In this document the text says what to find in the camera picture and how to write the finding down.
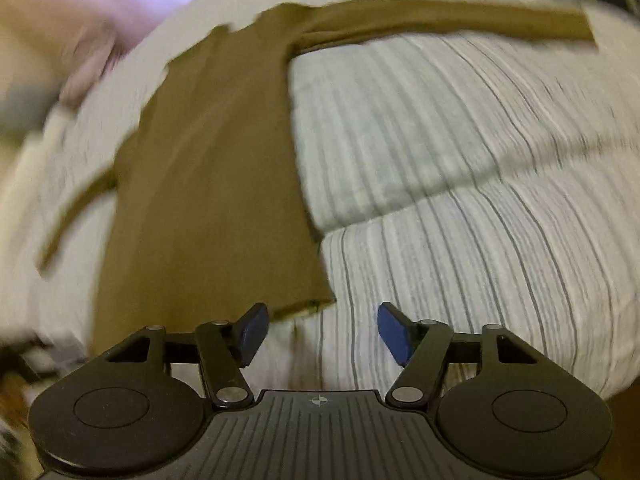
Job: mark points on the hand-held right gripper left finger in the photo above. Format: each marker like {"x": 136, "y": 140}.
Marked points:
{"x": 254, "y": 332}

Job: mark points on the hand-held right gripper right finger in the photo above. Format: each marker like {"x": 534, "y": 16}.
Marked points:
{"x": 394, "y": 332}

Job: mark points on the brown long sleeve shirt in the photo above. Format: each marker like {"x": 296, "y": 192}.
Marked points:
{"x": 210, "y": 185}

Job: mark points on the white striped bed blanket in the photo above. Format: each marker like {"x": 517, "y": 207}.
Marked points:
{"x": 450, "y": 200}

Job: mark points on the cream pillow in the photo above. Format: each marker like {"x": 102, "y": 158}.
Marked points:
{"x": 30, "y": 170}

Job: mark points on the pink crumpled cloth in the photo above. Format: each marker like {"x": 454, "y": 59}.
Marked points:
{"x": 90, "y": 65}

